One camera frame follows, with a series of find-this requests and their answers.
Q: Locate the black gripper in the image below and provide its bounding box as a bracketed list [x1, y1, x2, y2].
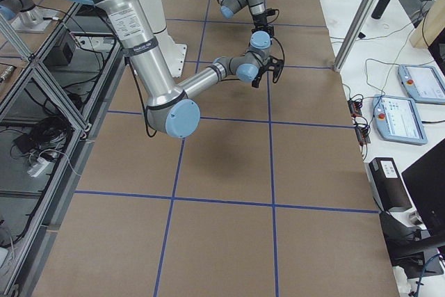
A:
[252, 8, 278, 36]
[251, 56, 284, 88]

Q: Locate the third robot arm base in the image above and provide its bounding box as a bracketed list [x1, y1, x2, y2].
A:
[1, 0, 59, 33]

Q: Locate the small circuit board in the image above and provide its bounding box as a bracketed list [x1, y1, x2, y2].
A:
[348, 99, 362, 118]

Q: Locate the black water bottle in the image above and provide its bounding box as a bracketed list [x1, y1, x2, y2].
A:
[371, 0, 391, 19]

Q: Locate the near teach pendant tablet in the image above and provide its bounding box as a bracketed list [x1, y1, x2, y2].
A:
[373, 95, 428, 145]

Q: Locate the teach pendant tablet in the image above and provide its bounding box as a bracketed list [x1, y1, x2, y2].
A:
[373, 95, 428, 145]
[398, 65, 444, 104]

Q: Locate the far teach pendant tablet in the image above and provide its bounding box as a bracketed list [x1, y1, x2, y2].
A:
[398, 65, 444, 104]

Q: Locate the black box with label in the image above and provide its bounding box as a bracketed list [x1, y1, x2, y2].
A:
[369, 157, 412, 212]

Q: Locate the black monitor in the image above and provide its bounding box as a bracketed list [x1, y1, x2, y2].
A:
[402, 140, 444, 233]

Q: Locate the black power adapter box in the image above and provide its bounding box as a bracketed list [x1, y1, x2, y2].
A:
[44, 31, 76, 67]

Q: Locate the white power strip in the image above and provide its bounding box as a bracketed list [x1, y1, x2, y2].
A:
[27, 157, 49, 177]

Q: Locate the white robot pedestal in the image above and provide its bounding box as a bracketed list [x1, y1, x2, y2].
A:
[135, 0, 187, 78]

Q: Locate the aluminium frame post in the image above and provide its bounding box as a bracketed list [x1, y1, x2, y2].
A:
[332, 0, 376, 72]

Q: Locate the aluminium frame rail structure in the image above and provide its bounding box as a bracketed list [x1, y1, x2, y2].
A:
[1, 0, 123, 296]

